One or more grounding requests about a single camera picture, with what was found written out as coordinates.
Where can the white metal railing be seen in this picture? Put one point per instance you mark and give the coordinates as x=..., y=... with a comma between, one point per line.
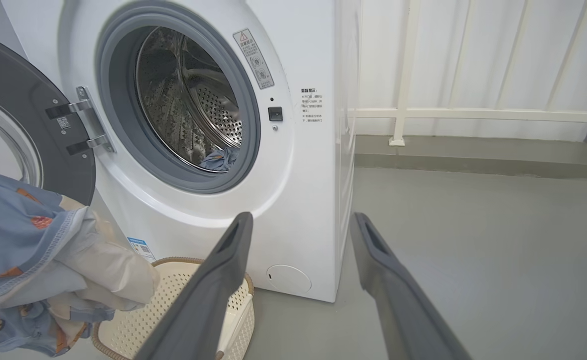
x=473, y=114

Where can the grey rubber door gasket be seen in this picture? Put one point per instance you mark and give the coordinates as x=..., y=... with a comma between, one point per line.
x=116, y=100

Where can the blue cartoon print garment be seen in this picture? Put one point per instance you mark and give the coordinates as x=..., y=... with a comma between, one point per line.
x=218, y=160

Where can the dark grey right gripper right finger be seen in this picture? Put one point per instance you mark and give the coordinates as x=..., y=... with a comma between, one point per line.
x=403, y=310

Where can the grey warning sticker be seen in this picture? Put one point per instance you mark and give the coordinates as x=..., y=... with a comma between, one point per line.
x=253, y=59

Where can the blue garment white lining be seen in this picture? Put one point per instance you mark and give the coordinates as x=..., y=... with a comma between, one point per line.
x=23, y=235

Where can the grey washing machine door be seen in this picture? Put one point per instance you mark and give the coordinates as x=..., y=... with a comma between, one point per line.
x=28, y=95

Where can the round white filter cover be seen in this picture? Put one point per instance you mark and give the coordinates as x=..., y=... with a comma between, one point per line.
x=288, y=280

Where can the stainless steel washing machine drum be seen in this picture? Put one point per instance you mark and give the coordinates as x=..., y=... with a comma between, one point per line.
x=213, y=110

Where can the blue energy label sticker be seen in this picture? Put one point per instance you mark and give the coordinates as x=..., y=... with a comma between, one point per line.
x=141, y=248

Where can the white perforated laundry basket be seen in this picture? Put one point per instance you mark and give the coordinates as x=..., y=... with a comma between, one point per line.
x=173, y=280

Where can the metal door hinge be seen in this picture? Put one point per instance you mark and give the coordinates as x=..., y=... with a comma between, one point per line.
x=93, y=125

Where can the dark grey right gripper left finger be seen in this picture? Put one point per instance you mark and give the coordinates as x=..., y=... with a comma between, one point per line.
x=198, y=310

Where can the white front-load washing machine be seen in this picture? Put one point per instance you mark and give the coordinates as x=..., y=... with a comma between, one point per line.
x=303, y=200

